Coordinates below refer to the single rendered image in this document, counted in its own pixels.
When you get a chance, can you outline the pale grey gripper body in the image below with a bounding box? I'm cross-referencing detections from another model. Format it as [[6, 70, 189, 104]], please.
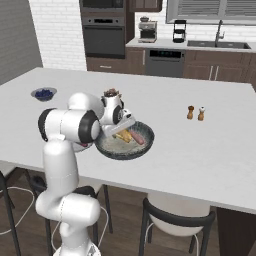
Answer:
[[101, 116, 137, 137]]

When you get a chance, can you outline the yellow bun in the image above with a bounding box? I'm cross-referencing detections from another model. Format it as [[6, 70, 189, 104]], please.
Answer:
[[114, 129, 133, 145]]

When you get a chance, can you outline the pink sausage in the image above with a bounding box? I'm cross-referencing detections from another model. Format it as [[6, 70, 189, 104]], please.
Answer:
[[128, 129, 146, 146]]

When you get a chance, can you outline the dark grey speckled bowl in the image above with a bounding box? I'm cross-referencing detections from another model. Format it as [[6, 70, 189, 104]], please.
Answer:
[[94, 120, 156, 161]]

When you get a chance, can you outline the blue bowl of berries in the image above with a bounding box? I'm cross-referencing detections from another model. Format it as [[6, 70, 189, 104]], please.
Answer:
[[30, 86, 58, 103]]

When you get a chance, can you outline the white pot with brown plant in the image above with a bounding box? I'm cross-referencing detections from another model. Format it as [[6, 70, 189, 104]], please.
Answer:
[[102, 87, 122, 100]]

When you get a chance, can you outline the brown pepper shaker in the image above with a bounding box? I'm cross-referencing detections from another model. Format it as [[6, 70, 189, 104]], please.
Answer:
[[186, 105, 196, 121]]

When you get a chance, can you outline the grey dishwasher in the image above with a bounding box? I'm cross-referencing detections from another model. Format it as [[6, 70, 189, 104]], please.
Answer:
[[144, 48, 186, 79]]

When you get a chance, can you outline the brown salt shaker white top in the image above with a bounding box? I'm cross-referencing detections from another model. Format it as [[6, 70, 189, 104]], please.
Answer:
[[197, 106, 207, 122]]

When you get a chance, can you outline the silver coffee machine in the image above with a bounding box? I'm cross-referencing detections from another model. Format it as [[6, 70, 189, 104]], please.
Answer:
[[137, 15, 159, 44]]

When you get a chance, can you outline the black toaster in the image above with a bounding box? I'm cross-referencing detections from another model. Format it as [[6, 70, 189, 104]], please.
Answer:
[[172, 19, 188, 44]]

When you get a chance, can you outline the brown base cupboard run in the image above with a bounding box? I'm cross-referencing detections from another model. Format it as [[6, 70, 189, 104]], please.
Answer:
[[85, 46, 256, 92]]

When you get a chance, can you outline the dark sink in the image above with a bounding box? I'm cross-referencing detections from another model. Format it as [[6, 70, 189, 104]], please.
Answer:
[[186, 39, 252, 51]]

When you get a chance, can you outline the silver tap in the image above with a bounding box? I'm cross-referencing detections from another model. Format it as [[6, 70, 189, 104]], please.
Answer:
[[214, 19, 226, 48]]

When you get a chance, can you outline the grey window blind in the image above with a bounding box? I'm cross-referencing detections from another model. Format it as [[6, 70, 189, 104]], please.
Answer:
[[165, 0, 256, 26]]

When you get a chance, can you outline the black wall oven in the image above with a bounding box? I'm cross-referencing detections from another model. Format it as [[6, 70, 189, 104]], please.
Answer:
[[79, 0, 128, 60]]

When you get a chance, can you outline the brown wall cupboard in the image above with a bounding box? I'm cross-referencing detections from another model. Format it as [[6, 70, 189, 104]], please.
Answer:
[[128, 0, 164, 14]]

